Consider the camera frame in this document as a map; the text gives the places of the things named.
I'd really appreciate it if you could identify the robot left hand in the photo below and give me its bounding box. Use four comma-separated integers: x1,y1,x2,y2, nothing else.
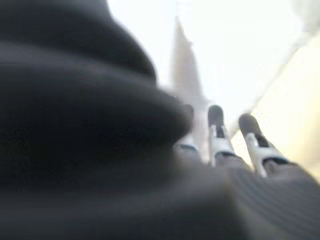
0,0,320,240

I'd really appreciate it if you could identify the white cloth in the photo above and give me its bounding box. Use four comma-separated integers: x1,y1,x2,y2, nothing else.
169,16,210,106

